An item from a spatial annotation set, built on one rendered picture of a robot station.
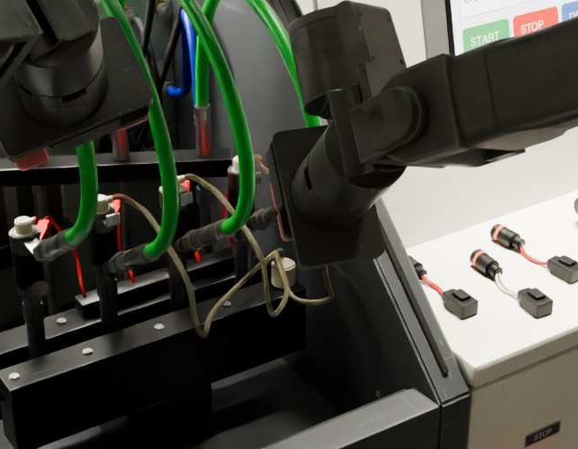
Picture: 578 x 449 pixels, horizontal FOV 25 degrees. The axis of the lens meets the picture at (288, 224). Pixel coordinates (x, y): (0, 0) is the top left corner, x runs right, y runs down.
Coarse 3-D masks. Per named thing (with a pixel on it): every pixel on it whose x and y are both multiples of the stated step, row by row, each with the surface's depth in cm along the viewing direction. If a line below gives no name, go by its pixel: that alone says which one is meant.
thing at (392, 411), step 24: (360, 408) 127; (384, 408) 127; (408, 408) 127; (432, 408) 127; (312, 432) 124; (336, 432) 124; (360, 432) 124; (384, 432) 124; (408, 432) 126; (432, 432) 128
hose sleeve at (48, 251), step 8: (64, 232) 111; (48, 240) 115; (56, 240) 112; (64, 240) 111; (40, 248) 117; (48, 248) 115; (56, 248) 113; (64, 248) 112; (72, 248) 111; (48, 256) 116; (56, 256) 116
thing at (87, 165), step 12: (84, 144) 102; (84, 156) 102; (84, 168) 103; (96, 168) 103; (84, 180) 103; (96, 180) 104; (84, 192) 104; (96, 192) 104; (84, 204) 105; (96, 204) 105; (84, 216) 106; (72, 228) 109; (84, 228) 107; (72, 240) 110
